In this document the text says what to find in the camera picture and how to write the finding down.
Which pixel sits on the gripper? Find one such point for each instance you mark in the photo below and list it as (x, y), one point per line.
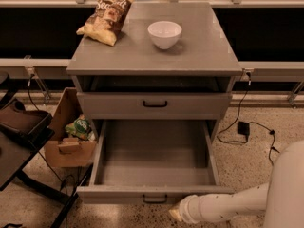
(187, 208)

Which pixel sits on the grey drawer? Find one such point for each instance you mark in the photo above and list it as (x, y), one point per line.
(152, 162)
(154, 106)

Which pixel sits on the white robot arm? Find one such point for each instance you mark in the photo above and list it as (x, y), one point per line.
(281, 199)

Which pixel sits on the grey drawer cabinet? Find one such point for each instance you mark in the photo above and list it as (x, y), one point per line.
(202, 60)

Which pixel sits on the grey top drawer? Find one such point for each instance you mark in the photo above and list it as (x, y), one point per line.
(154, 106)

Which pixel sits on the black power adapter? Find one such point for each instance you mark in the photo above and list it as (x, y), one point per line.
(243, 128)

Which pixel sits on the cardboard box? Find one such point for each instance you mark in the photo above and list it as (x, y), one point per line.
(63, 149)

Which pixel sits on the green snack bag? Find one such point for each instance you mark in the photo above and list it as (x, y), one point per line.
(81, 129)

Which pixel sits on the black side table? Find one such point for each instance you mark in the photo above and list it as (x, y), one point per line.
(17, 151)

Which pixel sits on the white bowl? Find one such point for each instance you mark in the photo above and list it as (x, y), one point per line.
(164, 34)

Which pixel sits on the dark brown tray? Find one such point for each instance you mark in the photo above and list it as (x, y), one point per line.
(15, 120)

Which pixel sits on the brown yellow chip bag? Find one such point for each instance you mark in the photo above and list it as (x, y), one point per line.
(105, 24)

